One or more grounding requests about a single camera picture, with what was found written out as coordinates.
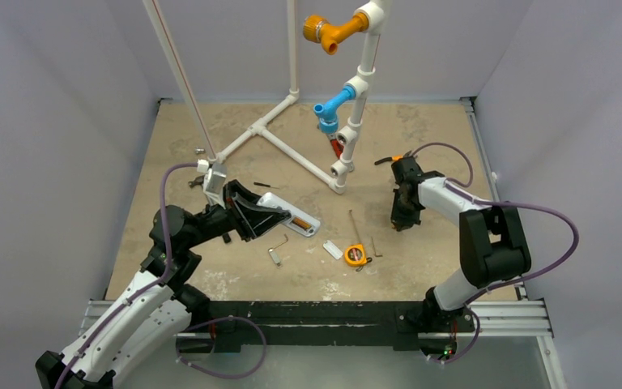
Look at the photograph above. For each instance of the blue pipe fitting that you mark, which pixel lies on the blue pipe fitting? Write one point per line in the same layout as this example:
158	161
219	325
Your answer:
326	113

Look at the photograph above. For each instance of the white remote control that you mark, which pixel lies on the white remote control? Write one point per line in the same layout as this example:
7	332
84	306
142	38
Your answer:
273	200

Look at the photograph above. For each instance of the orange handled pliers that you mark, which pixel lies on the orange handled pliers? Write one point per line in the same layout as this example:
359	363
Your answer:
392	159

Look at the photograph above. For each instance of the small brown allen key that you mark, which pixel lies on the small brown allen key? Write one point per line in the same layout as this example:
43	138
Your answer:
376	253

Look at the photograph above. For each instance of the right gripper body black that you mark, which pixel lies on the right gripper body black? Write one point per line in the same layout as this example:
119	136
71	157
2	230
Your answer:
401	203

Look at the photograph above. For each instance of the small black screwdriver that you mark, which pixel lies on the small black screwdriver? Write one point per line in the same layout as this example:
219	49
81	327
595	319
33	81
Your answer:
261	184

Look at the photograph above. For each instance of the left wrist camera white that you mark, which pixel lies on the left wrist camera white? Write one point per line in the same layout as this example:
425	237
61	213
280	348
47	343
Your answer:
213	178

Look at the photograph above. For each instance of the white PVC pipe frame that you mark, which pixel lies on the white PVC pipe frame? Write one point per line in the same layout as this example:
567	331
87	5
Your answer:
340	118

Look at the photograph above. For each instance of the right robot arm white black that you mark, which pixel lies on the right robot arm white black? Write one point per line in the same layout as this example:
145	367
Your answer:
492	242

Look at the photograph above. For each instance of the small hammer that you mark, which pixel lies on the small hammer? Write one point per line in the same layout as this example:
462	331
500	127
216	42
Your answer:
198	181

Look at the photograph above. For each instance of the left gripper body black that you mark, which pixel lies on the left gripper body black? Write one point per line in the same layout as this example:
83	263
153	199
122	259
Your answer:
236	221

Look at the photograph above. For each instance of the yellow tape measure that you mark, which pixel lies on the yellow tape measure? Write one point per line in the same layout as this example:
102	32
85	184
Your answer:
355	256

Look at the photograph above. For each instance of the orange pipe fitting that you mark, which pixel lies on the orange pipe fitting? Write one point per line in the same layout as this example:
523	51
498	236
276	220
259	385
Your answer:
319	30

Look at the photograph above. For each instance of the orange AAA battery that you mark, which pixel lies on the orange AAA battery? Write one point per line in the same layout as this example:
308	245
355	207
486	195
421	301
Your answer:
302	224

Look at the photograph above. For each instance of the white battery cover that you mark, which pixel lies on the white battery cover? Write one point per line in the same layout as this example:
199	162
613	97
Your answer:
332	250

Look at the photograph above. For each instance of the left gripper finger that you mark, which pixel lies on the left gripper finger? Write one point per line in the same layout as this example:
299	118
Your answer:
259	223
244	200

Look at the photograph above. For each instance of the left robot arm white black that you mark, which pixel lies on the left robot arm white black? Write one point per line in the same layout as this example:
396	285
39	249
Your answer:
158	302

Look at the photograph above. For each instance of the silver allen key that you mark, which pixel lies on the silver allen key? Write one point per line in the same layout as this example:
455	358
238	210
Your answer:
272	251

